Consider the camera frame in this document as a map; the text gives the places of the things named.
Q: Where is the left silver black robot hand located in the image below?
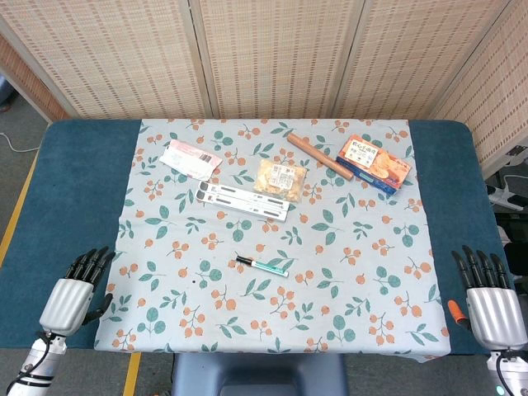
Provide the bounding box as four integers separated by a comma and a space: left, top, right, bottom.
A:
39, 246, 116, 336

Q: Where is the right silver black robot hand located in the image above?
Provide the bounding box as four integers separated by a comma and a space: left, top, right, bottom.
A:
448, 245, 520, 354

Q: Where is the teal and white pen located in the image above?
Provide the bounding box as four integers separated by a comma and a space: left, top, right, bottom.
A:
251, 258, 290, 279

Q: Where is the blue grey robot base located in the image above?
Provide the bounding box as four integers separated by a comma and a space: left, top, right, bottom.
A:
171, 352, 348, 396

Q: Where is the teal table cover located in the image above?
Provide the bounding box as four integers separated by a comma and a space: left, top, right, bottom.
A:
0, 118, 516, 356

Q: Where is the white power strip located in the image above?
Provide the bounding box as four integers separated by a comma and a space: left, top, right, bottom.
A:
486, 183, 528, 208

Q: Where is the pink white plastic package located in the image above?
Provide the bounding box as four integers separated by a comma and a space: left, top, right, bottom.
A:
159, 139, 224, 182

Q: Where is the blue orange cookie box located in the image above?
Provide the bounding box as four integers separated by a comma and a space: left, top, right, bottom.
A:
335, 134, 414, 196

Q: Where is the white folding stand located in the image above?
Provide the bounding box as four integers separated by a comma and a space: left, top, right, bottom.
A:
196, 180, 294, 224

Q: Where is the floral printed tablecloth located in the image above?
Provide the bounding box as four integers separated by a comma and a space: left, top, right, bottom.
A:
93, 118, 451, 364

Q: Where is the woven bamboo screen panel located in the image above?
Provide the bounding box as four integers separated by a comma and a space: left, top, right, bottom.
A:
0, 33, 69, 124
332, 0, 515, 121
428, 0, 528, 179
190, 0, 366, 120

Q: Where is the wooden rolling pin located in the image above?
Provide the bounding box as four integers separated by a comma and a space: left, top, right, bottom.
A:
286, 131, 356, 182

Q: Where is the clear snack bag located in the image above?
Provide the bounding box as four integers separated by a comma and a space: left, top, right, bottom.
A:
252, 158, 310, 204

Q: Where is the folding woven screen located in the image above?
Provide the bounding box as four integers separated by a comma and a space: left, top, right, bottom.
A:
0, 0, 214, 121

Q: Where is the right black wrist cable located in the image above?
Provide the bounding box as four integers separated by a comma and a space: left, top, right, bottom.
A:
493, 352, 515, 391

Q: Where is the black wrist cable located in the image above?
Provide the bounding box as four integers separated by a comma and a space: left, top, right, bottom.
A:
493, 352, 515, 391
15, 328, 57, 387

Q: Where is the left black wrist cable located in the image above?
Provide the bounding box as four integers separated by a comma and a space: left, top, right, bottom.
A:
15, 328, 57, 387

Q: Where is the white floor cable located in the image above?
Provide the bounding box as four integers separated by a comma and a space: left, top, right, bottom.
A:
0, 130, 39, 153

